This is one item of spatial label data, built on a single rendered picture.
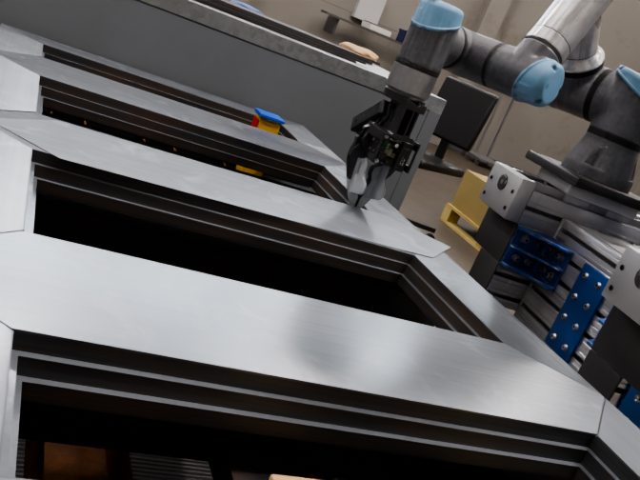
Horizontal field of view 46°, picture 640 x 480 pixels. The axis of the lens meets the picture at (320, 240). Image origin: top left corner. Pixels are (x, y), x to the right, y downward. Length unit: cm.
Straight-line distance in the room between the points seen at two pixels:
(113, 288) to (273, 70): 133
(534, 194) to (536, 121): 1094
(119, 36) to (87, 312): 131
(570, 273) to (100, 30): 117
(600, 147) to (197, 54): 95
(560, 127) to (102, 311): 1224
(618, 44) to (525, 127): 190
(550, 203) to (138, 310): 111
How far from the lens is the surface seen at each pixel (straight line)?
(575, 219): 164
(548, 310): 158
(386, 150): 123
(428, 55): 122
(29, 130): 106
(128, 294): 66
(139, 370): 59
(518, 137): 1244
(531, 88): 123
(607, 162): 164
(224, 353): 62
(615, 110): 166
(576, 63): 167
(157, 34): 187
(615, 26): 1287
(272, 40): 192
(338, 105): 201
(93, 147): 107
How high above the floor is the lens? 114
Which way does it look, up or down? 16 degrees down
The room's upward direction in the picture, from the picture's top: 23 degrees clockwise
